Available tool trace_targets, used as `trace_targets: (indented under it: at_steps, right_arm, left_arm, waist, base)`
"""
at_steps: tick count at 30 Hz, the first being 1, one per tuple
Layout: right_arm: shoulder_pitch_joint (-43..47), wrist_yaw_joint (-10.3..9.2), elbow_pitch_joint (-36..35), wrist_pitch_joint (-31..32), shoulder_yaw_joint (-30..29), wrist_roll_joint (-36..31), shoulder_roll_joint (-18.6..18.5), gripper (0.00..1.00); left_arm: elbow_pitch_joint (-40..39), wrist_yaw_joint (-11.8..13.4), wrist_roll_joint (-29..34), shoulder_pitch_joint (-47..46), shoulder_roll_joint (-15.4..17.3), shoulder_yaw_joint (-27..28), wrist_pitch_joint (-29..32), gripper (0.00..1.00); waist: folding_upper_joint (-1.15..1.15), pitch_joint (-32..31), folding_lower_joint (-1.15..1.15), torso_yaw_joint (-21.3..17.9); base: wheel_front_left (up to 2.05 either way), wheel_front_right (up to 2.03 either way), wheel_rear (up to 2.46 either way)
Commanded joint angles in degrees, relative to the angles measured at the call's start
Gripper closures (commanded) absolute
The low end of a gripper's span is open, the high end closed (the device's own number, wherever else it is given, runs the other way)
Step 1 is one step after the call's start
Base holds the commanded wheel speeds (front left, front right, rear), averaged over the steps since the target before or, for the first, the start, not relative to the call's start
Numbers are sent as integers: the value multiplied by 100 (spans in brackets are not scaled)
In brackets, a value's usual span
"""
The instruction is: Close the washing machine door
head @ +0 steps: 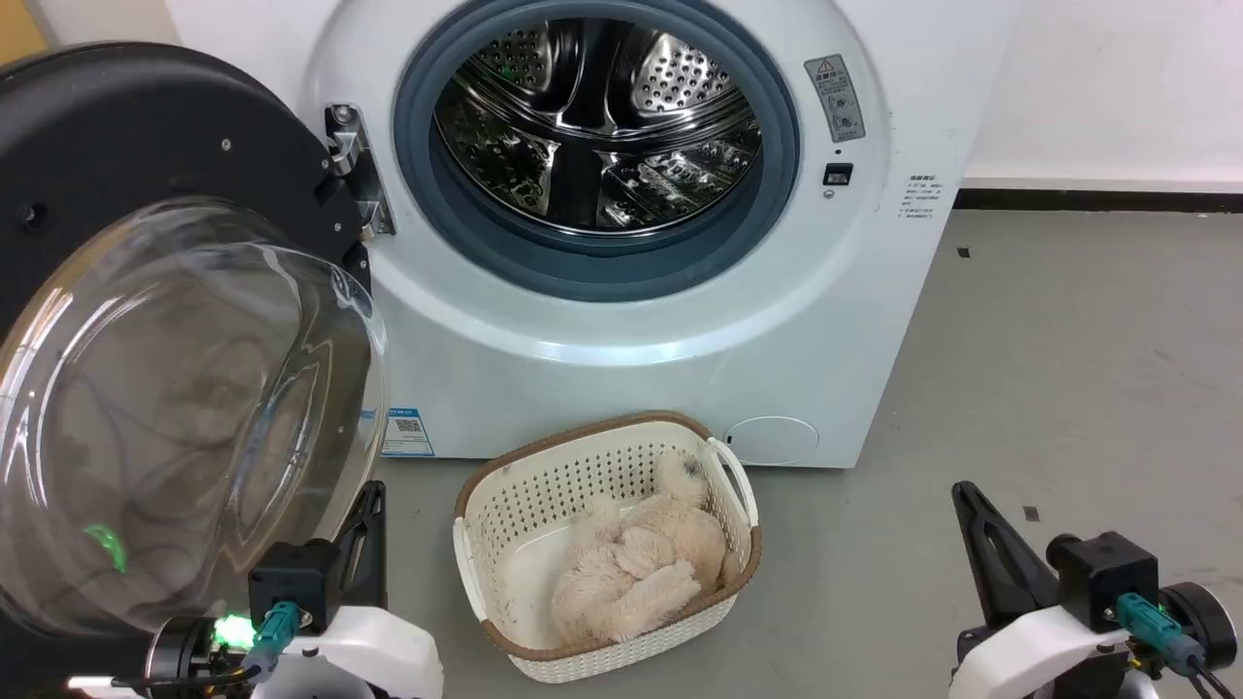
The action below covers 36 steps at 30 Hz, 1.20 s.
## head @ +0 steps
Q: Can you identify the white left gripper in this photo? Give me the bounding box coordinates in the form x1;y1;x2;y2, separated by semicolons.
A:
251;481;445;699

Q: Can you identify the black washer door glass bowl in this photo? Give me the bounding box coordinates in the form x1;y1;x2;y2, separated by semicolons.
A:
0;41;389;699

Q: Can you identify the yellow wooden panel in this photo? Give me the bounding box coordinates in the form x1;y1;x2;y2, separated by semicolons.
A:
0;0;50;65

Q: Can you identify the round white filter cover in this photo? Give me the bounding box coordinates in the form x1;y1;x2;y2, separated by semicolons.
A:
723;416;821;467

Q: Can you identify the white brown-rimmed laundry basket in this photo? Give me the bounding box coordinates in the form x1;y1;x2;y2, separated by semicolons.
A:
453;411;764;684

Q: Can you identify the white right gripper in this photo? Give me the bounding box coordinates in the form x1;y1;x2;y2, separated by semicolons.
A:
950;481;1135;699

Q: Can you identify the blue QR code label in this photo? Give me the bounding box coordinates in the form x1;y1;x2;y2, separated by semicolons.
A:
381;407;436;458

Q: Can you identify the beige plush toy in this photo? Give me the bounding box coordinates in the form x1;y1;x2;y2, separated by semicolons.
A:
551;449;745;648

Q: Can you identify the white front-load washing machine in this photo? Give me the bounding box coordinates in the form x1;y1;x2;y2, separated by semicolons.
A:
165;0;1021;470

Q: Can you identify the metal washer door hinge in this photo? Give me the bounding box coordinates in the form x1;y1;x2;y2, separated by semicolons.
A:
323;103;397;240

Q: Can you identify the grey warning sticker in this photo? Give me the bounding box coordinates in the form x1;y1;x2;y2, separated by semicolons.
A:
804;53;867;145

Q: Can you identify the stainless steel washer drum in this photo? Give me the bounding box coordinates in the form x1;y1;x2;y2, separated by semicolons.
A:
432;17;765;235

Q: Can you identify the teal plug cable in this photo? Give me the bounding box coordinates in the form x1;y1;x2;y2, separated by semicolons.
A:
239;601;301;682
1115;593;1243;699

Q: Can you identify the black wall baseboard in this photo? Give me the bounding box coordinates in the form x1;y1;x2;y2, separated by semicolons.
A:
954;188;1243;214

